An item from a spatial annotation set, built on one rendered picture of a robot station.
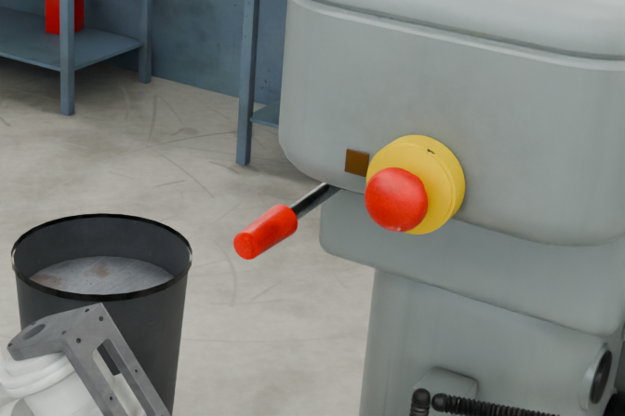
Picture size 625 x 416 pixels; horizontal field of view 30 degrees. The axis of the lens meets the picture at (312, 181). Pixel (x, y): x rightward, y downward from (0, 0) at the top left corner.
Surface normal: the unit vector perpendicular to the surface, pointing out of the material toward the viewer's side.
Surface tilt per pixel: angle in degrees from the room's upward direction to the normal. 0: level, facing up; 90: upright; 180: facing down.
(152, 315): 94
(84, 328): 60
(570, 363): 90
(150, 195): 0
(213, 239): 0
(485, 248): 90
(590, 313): 90
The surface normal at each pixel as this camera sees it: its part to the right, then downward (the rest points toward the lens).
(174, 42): -0.47, 0.32
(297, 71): -0.83, 0.16
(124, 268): 0.07, -0.92
